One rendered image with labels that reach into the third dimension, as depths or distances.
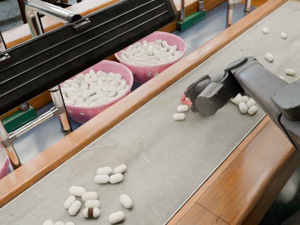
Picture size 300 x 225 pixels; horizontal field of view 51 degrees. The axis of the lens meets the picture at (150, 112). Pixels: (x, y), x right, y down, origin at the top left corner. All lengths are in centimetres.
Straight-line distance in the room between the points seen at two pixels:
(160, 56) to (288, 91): 82
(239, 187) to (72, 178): 38
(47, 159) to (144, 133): 26
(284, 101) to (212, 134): 48
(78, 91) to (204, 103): 47
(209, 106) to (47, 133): 52
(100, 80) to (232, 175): 57
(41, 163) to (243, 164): 48
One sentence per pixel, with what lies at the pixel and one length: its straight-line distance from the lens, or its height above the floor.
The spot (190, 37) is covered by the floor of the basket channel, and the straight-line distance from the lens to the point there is 146.
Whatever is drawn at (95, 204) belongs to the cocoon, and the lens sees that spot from 70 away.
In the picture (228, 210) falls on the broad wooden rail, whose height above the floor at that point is 76.
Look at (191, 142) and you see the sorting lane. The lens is 82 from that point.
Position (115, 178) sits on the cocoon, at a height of 76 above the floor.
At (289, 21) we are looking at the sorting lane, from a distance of 151.
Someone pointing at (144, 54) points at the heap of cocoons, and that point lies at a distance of 121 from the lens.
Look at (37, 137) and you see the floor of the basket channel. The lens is 102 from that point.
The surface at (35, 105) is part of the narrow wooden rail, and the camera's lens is 111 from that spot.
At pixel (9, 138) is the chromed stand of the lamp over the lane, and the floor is 85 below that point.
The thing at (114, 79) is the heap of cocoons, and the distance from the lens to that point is 107.
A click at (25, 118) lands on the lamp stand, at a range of 108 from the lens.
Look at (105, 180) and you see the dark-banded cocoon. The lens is 74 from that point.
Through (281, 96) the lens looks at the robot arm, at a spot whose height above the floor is 109.
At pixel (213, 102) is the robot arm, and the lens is 72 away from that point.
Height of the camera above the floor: 132
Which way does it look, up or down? 40 degrees down
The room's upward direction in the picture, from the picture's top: 4 degrees counter-clockwise
